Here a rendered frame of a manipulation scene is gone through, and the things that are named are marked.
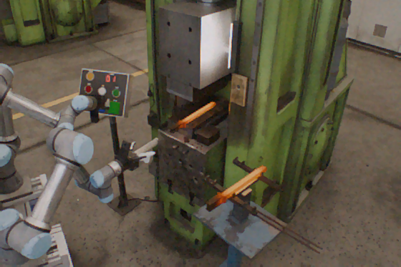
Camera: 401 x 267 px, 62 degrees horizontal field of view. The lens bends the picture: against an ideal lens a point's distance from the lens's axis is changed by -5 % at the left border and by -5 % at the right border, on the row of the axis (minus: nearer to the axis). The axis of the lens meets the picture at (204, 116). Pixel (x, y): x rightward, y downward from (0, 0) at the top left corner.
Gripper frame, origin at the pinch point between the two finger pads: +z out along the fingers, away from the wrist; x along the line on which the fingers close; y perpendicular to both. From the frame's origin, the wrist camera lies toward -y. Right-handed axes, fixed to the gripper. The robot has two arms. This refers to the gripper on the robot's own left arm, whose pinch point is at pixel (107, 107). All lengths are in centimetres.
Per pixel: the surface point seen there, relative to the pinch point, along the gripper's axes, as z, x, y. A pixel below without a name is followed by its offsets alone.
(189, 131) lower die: 7, -51, -7
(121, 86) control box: 10.4, -2.7, 14.3
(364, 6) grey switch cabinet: 452, -240, 226
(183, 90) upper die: -4, -47, 16
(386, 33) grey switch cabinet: 448, -282, 181
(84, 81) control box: 10.3, 24.0, 13.8
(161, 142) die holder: 15.1, -32.7, -17.1
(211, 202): -49, -78, -32
